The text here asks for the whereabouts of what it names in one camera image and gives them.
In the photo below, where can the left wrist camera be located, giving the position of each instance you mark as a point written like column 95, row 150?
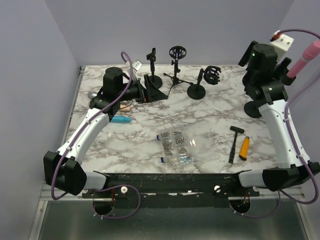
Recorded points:
column 136, row 65

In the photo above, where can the black shock-mount round stand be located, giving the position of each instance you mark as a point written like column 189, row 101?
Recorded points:
column 211, row 75

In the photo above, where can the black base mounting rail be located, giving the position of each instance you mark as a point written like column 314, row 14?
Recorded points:
column 170, row 190

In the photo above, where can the clear plastic screw box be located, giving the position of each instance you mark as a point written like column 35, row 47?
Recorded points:
column 187, row 145

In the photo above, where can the black tripod mic stand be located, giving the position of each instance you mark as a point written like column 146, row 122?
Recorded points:
column 176, row 53

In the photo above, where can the blue microphone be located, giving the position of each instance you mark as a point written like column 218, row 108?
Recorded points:
column 120, row 119

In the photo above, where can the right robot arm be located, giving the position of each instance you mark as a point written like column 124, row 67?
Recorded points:
column 294, row 166

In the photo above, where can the pink microphone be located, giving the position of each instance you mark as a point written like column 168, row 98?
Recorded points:
column 311, row 52

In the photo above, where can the black round-base mic stand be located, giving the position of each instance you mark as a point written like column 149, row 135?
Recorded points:
column 155, row 80

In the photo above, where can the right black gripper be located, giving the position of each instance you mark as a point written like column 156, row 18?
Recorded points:
column 280, row 68

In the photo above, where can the black clip round stand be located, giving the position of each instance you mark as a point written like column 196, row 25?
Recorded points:
column 264, row 89

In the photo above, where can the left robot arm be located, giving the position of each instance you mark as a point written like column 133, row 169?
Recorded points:
column 62, row 168

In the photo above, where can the beige microphone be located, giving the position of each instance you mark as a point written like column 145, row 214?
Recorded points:
column 125, row 108

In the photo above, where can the black T-shaped tool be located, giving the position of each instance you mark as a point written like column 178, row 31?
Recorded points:
column 236, row 131

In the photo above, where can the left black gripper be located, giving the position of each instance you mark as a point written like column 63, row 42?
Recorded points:
column 150, row 94

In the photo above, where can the silver mesh microphone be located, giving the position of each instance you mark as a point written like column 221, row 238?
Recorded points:
column 91, row 94

